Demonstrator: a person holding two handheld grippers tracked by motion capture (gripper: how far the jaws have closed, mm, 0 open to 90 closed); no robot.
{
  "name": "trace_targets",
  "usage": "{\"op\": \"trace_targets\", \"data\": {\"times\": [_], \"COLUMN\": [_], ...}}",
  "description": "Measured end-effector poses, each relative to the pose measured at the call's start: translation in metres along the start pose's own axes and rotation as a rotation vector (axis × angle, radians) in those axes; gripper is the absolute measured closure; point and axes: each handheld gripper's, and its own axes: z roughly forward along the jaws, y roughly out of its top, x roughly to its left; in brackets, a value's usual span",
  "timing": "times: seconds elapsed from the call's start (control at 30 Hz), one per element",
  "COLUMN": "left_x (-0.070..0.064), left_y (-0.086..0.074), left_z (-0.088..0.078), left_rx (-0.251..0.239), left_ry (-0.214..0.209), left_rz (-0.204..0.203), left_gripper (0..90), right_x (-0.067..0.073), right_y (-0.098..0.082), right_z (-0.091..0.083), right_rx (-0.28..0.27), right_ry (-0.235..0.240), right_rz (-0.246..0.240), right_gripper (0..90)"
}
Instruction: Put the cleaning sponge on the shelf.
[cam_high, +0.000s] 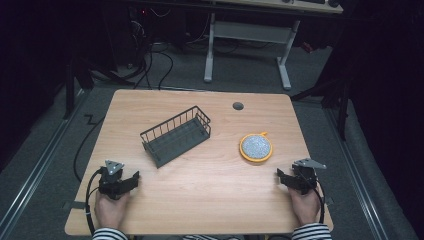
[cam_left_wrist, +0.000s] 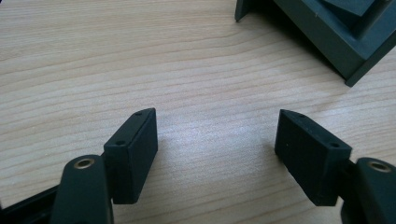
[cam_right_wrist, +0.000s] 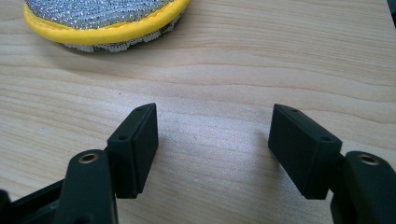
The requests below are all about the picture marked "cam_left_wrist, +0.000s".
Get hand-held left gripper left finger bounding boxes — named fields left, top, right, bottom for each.
left=49, top=107, right=159, bottom=224

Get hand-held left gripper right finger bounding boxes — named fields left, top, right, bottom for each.
left=274, top=108, right=396, bottom=224

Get dark green plastic organizer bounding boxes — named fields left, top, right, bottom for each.
left=233, top=0, right=396, bottom=88

